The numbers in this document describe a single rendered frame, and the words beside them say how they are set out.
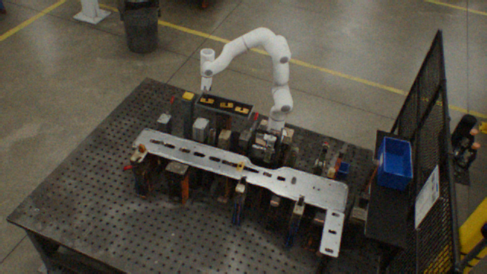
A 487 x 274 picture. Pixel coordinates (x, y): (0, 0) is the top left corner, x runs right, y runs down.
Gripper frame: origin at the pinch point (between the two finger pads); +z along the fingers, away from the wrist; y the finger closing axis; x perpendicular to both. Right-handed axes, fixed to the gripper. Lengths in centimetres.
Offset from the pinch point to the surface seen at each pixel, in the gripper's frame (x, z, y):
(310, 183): 75, 22, 39
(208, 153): 9.9, 22.6, 31.1
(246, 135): 31.2, 14.8, 16.9
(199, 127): 1.0, 11.6, 20.9
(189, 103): -11.7, 10.7, 1.7
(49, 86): -206, 123, -108
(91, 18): -227, 121, -253
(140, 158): -28, 18, 50
